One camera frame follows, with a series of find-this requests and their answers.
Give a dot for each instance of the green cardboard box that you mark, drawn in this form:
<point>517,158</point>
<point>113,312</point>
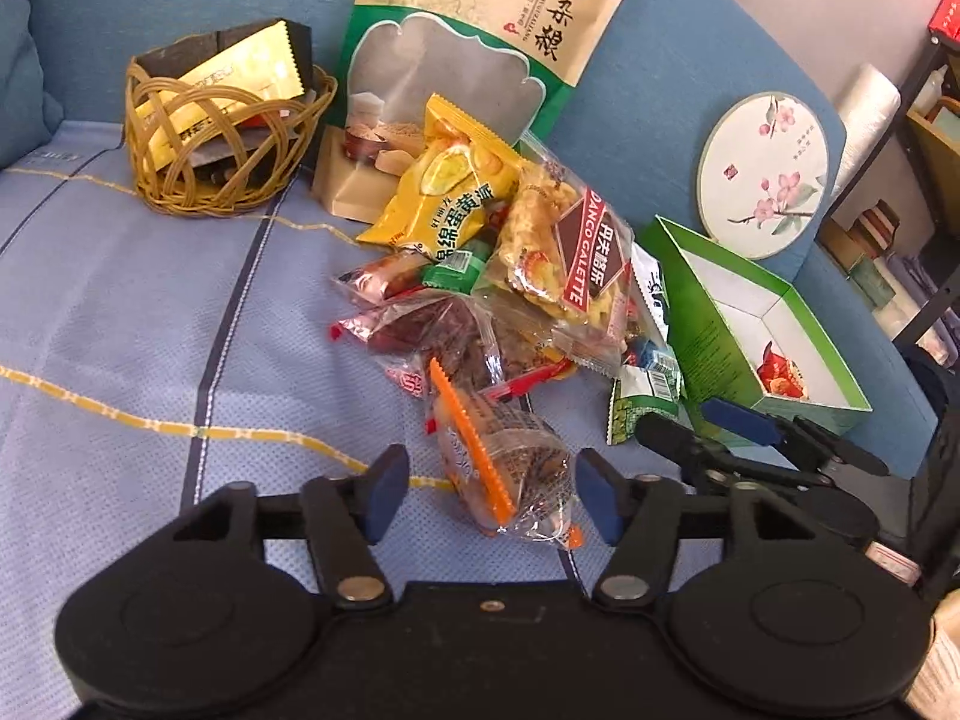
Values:
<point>697,330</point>

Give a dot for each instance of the green carton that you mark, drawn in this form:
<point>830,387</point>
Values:
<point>874,281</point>

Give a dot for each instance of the clear dark red date packet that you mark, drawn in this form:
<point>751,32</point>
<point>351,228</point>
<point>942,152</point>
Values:
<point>427,326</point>

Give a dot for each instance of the black metal shelf rack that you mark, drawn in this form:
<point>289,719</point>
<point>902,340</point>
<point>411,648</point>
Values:
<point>934,270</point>

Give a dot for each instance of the red box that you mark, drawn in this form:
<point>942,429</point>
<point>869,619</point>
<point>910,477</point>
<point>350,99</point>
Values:
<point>946,15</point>

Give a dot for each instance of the yellow pastry snack packet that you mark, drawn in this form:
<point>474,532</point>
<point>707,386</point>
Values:
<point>442,187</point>

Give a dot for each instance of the striped knit pouch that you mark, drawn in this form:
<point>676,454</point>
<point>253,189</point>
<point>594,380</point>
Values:
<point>879,225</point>

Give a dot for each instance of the stack of clear plastic cups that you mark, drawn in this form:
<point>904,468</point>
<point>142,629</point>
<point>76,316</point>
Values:
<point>866,120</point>

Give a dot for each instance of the clear packet with orange seal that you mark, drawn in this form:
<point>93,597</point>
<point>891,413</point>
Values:
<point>487,457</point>

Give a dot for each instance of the gold foil snack packet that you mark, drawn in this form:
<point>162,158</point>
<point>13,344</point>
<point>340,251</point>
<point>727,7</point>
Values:
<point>225,82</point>

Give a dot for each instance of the white and green snack packet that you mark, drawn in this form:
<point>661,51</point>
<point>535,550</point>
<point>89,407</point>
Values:
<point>651,292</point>

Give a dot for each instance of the green patterned snack packet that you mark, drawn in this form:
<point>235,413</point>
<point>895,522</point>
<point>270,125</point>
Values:
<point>637,409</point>

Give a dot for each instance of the wicker basket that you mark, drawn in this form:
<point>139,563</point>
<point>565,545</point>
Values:
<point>225,195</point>

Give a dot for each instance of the clear biscuit packet brown label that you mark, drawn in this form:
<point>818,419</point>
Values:
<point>555,262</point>

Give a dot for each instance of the beige and green grain pouch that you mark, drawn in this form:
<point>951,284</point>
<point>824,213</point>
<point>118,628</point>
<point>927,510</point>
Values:
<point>465,75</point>

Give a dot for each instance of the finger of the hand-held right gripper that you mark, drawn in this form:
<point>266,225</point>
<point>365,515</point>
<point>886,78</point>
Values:
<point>739,420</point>
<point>679,444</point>

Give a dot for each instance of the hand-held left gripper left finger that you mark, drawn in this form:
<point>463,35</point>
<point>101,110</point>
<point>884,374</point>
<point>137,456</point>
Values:
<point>386,499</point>

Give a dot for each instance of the red snack packet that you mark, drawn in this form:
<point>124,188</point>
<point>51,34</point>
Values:
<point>784,375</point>

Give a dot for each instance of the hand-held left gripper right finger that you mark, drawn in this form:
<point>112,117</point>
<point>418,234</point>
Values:
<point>600,499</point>

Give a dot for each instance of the round floral paper fan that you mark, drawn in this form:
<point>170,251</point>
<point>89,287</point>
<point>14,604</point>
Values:
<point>765,172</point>

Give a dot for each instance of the small green candy packet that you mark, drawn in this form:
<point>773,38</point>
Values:
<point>457,266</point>

